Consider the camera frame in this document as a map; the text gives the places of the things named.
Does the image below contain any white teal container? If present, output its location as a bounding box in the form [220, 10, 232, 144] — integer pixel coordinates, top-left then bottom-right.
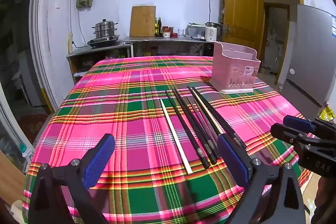
[18, 143, 35, 162]

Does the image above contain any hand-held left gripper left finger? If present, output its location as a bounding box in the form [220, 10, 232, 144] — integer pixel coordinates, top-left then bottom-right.
[28, 133, 116, 224]

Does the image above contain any grey refrigerator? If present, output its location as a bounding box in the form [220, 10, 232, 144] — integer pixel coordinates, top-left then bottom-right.
[278, 4, 336, 115]

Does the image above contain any pink plastic utensil holder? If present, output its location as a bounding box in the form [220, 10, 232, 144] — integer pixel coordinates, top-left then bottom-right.
[209, 41, 262, 94]

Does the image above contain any steel steamer pot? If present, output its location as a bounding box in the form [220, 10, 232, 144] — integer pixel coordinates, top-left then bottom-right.
[92, 19, 118, 39]

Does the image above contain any wooden door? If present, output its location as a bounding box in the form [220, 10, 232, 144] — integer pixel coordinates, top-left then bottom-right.
[223, 0, 264, 56]

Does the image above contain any person's right forearm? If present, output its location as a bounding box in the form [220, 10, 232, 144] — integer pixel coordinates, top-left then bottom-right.
[311, 174, 336, 224]

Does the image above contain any light wooden chopstick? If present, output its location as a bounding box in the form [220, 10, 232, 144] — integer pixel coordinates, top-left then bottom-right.
[192, 93, 224, 136]
[160, 98, 194, 175]

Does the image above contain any white electric kettle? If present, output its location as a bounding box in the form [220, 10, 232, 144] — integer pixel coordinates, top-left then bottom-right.
[205, 22, 223, 41]

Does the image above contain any slim grey chopstick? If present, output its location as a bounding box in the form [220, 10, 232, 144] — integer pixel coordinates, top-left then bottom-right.
[186, 97, 214, 155]
[194, 101, 219, 147]

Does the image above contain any black chopstick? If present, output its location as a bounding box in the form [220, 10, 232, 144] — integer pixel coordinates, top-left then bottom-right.
[187, 85, 219, 135]
[172, 87, 218, 165]
[165, 91, 210, 169]
[192, 87, 247, 148]

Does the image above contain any wooden cutting board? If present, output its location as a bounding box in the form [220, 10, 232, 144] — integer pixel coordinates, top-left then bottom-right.
[130, 6, 156, 38]

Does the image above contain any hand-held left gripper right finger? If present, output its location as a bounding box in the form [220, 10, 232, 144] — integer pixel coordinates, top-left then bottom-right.
[217, 133, 306, 224]

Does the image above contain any tall steel shelf table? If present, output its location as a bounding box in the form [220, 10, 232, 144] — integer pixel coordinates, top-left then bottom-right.
[123, 36, 216, 59]

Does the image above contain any gas stove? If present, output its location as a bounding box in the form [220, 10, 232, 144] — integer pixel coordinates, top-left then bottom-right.
[87, 35, 121, 48]

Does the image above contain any low steel shelf table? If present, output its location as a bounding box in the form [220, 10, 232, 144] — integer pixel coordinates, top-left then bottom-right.
[67, 43, 132, 84]

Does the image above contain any pink plaid tablecloth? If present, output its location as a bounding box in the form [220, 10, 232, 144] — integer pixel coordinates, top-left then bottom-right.
[22, 55, 315, 224]

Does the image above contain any yellow snack bag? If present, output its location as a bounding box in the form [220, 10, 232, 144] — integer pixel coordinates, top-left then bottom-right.
[318, 106, 335, 123]

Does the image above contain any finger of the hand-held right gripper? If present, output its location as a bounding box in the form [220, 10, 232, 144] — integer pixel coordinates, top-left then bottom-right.
[270, 123, 315, 145]
[283, 115, 325, 135]

